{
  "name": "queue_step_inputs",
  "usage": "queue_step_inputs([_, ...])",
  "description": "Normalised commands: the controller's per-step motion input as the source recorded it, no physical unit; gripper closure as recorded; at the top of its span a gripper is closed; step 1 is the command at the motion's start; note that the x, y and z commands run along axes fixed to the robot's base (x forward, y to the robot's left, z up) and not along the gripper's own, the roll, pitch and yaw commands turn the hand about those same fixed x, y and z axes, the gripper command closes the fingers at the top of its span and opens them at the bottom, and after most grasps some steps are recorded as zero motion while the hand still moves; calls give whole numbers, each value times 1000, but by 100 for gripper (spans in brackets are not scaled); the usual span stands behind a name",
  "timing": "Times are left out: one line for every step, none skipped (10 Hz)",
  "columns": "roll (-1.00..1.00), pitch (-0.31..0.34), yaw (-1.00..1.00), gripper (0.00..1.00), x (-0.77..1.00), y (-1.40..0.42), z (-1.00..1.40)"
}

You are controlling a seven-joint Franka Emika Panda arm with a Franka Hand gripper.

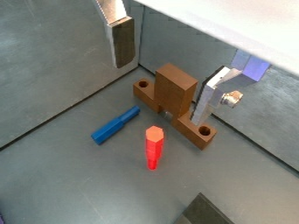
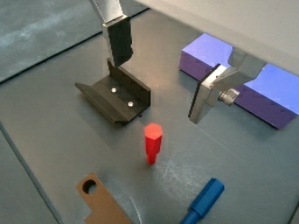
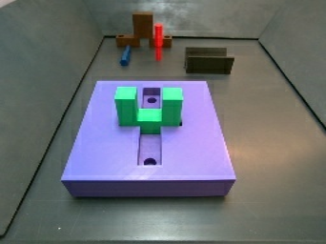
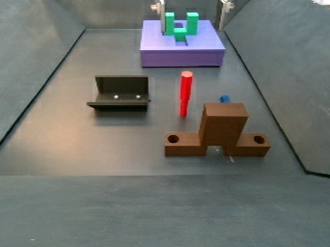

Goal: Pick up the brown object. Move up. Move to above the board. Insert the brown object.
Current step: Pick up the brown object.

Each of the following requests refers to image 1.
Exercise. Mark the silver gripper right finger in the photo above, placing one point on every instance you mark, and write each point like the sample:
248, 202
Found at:
219, 88

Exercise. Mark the red hexagonal peg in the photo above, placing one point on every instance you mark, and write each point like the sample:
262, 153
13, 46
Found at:
153, 146

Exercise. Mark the brown T-shaped block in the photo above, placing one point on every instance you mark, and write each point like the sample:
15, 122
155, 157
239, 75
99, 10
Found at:
169, 94

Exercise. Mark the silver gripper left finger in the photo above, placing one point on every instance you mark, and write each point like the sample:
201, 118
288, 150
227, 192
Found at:
120, 30

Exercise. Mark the blue stepped peg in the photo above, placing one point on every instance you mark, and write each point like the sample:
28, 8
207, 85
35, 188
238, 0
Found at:
113, 126

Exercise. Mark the black angled bracket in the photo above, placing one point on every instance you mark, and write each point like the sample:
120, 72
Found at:
201, 212

